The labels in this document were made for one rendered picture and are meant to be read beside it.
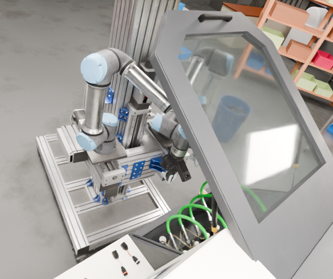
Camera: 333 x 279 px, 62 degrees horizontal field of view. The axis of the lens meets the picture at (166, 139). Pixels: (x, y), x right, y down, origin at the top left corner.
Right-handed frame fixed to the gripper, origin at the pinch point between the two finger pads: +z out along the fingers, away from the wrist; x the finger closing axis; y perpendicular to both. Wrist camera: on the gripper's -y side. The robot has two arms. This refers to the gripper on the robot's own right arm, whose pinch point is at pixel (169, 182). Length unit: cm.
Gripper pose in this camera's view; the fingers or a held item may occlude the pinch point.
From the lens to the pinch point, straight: 140.1
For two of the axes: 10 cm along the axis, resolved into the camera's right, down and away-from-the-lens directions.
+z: -2.6, 7.4, 6.2
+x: -7.3, 2.7, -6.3
